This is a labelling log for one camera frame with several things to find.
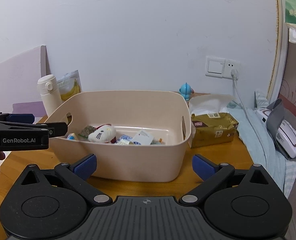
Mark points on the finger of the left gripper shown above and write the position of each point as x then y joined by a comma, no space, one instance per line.
20,118
37,127

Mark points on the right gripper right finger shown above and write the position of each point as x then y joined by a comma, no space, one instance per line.
214,177

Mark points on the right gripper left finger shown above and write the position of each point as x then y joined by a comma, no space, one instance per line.
75,176

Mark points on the blue cartoon tissue packet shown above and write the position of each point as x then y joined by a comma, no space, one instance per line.
72,136

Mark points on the green dried herb bag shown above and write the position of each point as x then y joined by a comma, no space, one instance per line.
86,131

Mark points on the white plush cat toy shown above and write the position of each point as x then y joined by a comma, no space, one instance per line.
105,135

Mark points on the blue white porcelain-pattern box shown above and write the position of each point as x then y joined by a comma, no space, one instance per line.
123,140

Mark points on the white slim carton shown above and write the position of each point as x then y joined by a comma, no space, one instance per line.
142,138

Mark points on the green plaid scrunchie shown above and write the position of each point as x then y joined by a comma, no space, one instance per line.
157,141

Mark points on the purple white headboard panel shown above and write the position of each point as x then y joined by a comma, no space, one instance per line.
18,83

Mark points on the cream thermos bottle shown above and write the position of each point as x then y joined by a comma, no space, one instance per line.
49,92

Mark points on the banana chips snack pouch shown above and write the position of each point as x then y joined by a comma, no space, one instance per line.
69,85

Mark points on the gold tissue pack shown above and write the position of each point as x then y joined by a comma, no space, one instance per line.
211,122

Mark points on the light blue bedding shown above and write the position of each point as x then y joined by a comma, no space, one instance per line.
261,148

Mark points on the beige plastic storage bin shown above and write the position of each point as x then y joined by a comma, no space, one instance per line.
163,115

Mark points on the blue cartoon figurine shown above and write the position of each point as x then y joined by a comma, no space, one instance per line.
186,91

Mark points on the white device with grey strap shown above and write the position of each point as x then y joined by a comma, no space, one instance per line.
279,129

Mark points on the white wall switch socket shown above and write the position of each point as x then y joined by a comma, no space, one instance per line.
221,68

